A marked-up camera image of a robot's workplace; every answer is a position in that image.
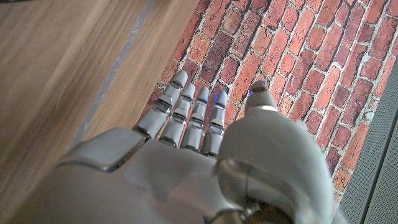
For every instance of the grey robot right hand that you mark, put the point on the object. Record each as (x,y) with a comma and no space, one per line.
(186,174)

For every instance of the brick wall print backdrop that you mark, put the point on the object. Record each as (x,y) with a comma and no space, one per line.
(295,62)

